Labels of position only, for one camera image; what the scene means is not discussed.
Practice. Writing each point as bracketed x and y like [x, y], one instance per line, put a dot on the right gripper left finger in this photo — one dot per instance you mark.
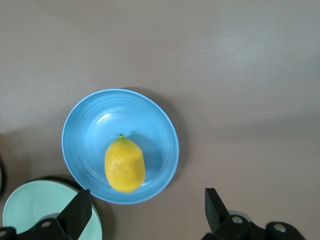
[75, 212]

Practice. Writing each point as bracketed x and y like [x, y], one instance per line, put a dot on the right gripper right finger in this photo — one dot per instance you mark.
[215, 212]

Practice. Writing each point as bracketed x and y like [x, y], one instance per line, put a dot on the yellow lemon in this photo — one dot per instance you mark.
[125, 165]

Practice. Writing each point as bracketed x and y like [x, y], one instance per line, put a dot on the light green plate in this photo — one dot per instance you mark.
[32, 202]

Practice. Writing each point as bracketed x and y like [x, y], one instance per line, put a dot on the blue plate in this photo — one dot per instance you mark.
[120, 115]

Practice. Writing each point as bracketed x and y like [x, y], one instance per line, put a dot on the brown table cover sheet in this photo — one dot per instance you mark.
[225, 75]

